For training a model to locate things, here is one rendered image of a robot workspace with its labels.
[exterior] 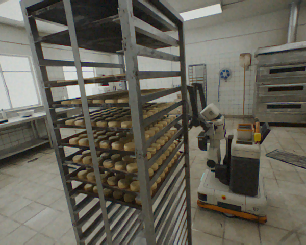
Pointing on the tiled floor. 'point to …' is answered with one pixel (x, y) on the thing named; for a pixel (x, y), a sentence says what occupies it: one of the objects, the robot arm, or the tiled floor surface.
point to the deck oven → (286, 84)
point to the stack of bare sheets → (292, 158)
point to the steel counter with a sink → (65, 112)
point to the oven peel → (245, 61)
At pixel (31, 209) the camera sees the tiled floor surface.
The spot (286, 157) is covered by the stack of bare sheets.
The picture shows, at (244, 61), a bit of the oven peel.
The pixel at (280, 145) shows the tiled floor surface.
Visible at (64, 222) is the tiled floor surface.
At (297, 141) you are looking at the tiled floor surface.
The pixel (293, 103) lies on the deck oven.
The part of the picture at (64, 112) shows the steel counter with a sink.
